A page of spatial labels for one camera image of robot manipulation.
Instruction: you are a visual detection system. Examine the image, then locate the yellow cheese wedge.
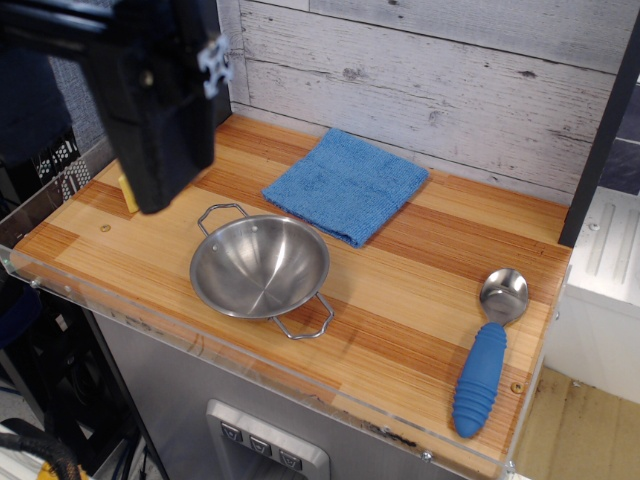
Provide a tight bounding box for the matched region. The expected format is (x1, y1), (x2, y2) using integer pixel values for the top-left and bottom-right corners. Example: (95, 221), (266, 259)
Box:
(118, 174), (139, 213)

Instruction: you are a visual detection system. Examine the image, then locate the dark right vertical post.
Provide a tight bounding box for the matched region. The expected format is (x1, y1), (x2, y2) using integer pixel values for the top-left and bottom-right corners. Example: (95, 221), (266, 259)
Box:
(558, 15), (639, 248)

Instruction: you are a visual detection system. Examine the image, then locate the clear acrylic table guard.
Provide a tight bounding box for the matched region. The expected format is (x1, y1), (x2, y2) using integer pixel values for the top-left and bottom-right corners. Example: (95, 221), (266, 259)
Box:
(1, 161), (570, 479)

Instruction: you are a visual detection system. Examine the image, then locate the blue handled metal spoon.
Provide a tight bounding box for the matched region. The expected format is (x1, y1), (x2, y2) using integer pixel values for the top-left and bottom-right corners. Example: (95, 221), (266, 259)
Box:
(452, 268), (529, 438)

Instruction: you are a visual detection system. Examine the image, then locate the white appliance on right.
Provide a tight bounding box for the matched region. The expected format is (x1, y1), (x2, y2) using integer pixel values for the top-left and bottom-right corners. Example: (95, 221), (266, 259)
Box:
(544, 187), (639, 403)

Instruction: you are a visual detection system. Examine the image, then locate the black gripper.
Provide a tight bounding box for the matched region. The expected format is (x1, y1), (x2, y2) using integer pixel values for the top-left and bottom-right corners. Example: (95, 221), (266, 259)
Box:
(82, 1), (233, 214)

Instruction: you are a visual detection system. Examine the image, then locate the silver button panel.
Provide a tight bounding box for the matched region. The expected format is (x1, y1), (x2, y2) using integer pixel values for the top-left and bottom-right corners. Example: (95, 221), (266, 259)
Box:
(206, 399), (331, 479)

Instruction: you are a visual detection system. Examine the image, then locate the blue folded cloth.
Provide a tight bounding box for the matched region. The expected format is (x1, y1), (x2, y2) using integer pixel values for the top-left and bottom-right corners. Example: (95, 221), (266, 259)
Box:
(262, 129), (429, 248)

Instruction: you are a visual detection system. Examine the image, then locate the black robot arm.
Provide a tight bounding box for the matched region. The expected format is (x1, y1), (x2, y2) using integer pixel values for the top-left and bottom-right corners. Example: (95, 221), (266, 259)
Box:
(1, 1), (233, 214)

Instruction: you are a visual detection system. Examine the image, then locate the stainless steel pot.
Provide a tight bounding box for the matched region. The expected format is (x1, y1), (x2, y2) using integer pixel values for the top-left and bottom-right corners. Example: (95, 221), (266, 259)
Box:
(189, 203), (335, 340)

